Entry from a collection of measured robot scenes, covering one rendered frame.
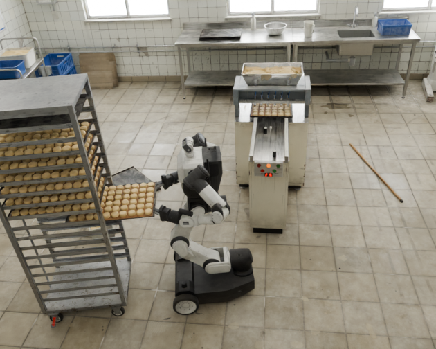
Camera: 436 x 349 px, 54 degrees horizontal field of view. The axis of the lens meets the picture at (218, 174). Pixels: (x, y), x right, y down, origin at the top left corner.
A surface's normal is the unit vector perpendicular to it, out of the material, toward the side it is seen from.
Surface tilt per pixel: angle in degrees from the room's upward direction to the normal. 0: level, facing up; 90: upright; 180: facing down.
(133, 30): 90
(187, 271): 0
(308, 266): 0
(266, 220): 90
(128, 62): 90
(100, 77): 67
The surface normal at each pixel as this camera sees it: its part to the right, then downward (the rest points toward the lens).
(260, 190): -0.13, 0.57
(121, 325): -0.05, -0.82
